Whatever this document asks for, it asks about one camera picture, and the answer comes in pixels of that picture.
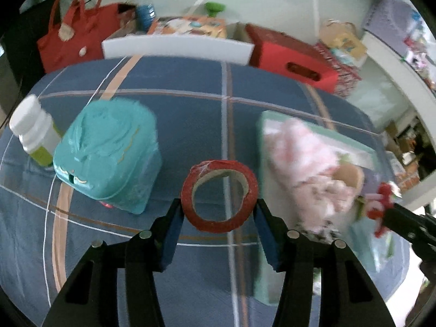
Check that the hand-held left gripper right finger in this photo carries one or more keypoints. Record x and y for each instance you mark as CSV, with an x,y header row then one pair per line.
x,y
269,238

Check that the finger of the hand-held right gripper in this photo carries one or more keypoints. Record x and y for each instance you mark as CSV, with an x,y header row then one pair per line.
x,y
405,223

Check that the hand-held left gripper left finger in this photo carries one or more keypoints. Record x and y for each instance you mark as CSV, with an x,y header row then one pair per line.
x,y
172,235

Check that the red pink bow clip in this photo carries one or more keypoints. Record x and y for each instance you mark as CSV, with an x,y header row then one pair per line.
x,y
385,190

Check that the mint green tray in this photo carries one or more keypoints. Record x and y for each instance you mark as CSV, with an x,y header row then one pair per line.
x,y
272,279

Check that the red tape roll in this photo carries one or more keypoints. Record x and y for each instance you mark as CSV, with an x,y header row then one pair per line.
x,y
218,224

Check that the leopard print scrunchie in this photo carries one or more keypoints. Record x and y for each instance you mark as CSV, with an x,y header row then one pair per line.
x,y
320,233

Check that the pink white fluffy towel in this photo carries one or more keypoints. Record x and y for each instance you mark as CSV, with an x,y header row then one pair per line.
x,y
299,156

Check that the teal toy box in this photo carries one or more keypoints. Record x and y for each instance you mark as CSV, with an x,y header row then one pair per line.
x,y
109,150

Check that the blue plaid cloth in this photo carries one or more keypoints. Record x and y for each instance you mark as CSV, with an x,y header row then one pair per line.
x,y
190,109

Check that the white shelf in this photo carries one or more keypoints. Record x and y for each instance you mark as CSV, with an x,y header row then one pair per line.
x,y
398,81

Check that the red patterned box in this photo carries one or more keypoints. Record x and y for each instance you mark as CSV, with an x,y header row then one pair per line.
x,y
345,75

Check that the white pill bottle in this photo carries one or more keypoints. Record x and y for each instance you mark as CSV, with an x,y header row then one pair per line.
x,y
32,129

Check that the white chair back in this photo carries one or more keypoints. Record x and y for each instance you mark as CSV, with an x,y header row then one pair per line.
x,y
177,49

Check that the red gift box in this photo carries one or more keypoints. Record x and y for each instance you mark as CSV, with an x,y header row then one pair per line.
x,y
282,51

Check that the tan paper bag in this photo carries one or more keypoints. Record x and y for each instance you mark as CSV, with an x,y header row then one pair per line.
x,y
344,41

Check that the orange illustrated box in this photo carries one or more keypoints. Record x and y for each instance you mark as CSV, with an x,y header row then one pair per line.
x,y
190,27

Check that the red tote bag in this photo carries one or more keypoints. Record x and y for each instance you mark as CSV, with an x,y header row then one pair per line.
x,y
78,37

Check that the blue plastic bottle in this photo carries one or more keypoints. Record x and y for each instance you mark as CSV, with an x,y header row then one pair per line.
x,y
145,13

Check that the green knob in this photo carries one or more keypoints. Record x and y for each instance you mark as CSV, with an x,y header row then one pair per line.
x,y
215,8

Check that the purple wall calendar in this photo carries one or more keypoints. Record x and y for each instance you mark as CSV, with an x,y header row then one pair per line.
x,y
391,20

